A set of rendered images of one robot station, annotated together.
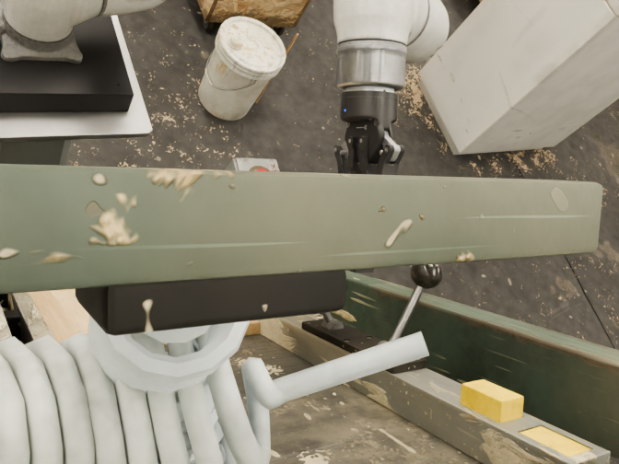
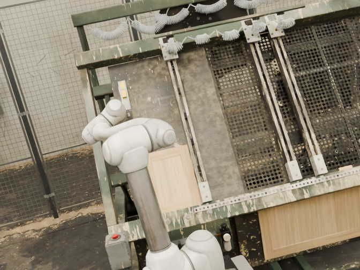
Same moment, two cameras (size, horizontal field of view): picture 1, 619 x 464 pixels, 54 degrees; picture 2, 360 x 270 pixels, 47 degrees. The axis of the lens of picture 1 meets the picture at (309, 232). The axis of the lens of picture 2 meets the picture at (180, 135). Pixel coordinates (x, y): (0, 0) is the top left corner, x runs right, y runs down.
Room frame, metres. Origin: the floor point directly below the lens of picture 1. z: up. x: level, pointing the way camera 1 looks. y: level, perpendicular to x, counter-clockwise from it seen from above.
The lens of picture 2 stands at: (1.95, 2.07, 2.12)
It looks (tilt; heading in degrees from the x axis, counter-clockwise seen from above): 17 degrees down; 229
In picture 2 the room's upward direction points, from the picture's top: 12 degrees counter-clockwise
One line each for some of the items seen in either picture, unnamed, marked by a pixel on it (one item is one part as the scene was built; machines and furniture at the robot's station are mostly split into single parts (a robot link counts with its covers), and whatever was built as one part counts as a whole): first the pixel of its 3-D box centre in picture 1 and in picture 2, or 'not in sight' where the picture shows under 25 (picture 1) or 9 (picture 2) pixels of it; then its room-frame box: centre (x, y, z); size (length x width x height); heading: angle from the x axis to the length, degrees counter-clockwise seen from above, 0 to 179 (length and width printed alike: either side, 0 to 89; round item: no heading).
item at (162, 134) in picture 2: not in sight; (159, 134); (0.87, 0.69, 1.59); 0.18 x 0.14 x 0.13; 75
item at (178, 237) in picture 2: not in sight; (195, 248); (0.54, 0.38, 0.69); 0.50 x 0.14 x 0.24; 143
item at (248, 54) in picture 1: (243, 64); not in sight; (1.91, 0.71, 0.24); 0.32 x 0.30 x 0.47; 149
